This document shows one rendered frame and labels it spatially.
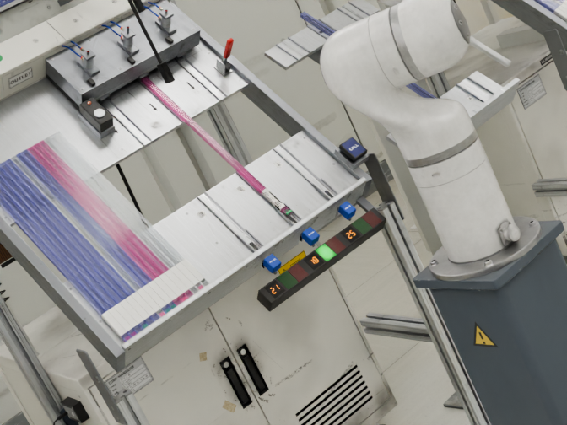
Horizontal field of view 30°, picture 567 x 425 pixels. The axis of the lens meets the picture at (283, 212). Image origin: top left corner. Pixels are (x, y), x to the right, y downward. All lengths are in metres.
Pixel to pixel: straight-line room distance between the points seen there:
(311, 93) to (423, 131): 3.04
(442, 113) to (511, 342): 0.38
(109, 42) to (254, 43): 2.10
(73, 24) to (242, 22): 2.09
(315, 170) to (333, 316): 0.48
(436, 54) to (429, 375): 1.57
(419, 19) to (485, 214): 0.32
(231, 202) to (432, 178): 0.70
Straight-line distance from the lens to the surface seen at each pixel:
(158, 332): 2.07
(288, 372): 2.60
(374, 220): 2.29
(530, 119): 3.12
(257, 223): 2.22
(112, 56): 2.43
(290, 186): 2.29
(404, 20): 1.60
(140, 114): 2.40
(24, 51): 2.42
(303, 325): 2.61
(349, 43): 1.62
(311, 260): 2.20
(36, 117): 2.40
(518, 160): 3.15
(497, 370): 1.78
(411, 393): 2.98
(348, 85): 1.62
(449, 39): 1.59
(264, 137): 4.50
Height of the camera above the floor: 1.34
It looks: 15 degrees down
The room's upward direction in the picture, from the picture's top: 26 degrees counter-clockwise
